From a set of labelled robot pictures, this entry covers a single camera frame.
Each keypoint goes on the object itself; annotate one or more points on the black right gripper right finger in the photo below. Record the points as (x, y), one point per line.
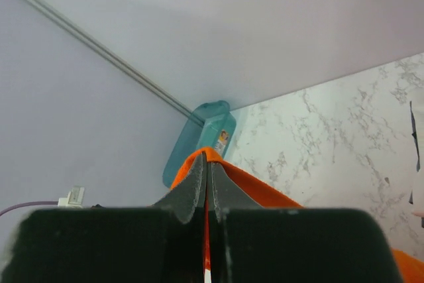
(223, 193)

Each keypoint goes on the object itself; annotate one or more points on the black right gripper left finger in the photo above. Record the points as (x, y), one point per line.
(189, 195)

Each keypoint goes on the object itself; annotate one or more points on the orange t shirt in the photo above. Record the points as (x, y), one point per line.
(411, 268)

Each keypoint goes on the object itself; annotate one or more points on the teal plastic bin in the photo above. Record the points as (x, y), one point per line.
(209, 125)

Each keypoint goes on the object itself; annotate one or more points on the white folded t shirt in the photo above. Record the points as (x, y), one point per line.
(416, 110)

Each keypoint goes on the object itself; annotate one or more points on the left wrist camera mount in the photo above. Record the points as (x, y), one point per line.
(74, 198)

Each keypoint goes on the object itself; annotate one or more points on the left aluminium frame post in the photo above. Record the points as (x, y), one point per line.
(93, 44)

